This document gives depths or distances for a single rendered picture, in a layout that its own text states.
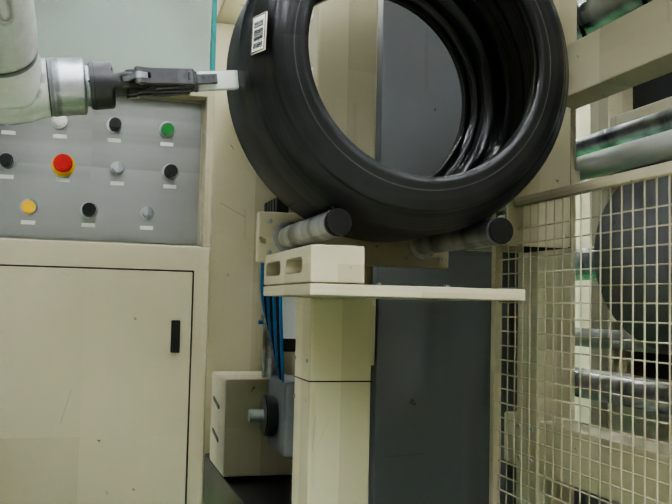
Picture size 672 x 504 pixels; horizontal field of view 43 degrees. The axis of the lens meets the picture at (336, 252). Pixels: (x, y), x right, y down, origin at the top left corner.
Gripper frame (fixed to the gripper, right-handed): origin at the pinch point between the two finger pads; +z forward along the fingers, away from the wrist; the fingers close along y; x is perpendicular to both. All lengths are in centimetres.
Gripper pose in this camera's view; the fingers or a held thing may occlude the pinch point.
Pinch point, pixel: (216, 80)
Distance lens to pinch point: 143.3
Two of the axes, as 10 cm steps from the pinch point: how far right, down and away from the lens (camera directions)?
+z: 9.5, -1.0, 2.8
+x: 1.1, 9.9, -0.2
